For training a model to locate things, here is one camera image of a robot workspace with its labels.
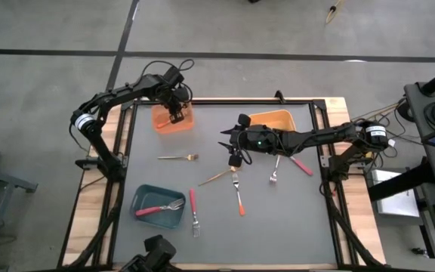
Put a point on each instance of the yellow plastic bin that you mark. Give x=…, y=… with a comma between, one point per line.
x=278, y=119

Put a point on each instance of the grey table mat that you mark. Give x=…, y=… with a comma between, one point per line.
x=278, y=245

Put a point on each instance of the white power adapter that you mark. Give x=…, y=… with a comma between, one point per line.
x=391, y=143

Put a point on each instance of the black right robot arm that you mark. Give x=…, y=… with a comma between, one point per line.
x=323, y=136

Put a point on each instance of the black metal table frame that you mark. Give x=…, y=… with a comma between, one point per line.
x=221, y=101

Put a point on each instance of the small black floor object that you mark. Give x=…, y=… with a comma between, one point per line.
x=419, y=252

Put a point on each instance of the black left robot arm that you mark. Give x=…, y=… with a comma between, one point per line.
x=119, y=90

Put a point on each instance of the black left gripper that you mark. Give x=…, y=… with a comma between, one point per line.
x=176, y=98

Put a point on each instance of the teal plastic bin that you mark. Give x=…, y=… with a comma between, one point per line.
x=149, y=196

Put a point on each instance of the white box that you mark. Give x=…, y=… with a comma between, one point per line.
x=395, y=206

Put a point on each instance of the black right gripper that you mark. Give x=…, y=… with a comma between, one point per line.
x=247, y=140

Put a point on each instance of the grey equipment cart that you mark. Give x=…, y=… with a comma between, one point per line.
x=415, y=113

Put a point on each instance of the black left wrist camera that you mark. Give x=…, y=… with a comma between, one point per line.
x=174, y=75

